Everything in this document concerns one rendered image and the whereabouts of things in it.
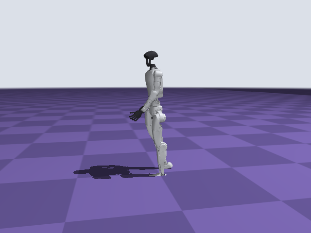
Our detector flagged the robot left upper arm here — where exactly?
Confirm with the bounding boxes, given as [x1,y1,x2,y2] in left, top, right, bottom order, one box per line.
[154,70,163,96]

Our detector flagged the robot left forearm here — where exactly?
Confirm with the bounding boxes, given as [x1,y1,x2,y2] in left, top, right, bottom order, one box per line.
[141,90,157,112]

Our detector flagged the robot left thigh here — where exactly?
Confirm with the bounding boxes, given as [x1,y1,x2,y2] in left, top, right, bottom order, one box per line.
[152,111,167,149]

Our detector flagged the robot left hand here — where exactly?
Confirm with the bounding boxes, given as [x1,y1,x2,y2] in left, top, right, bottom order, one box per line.
[129,106,144,121]

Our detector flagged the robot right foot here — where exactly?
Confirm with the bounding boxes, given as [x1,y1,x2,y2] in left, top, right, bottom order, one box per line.
[164,162,173,169]

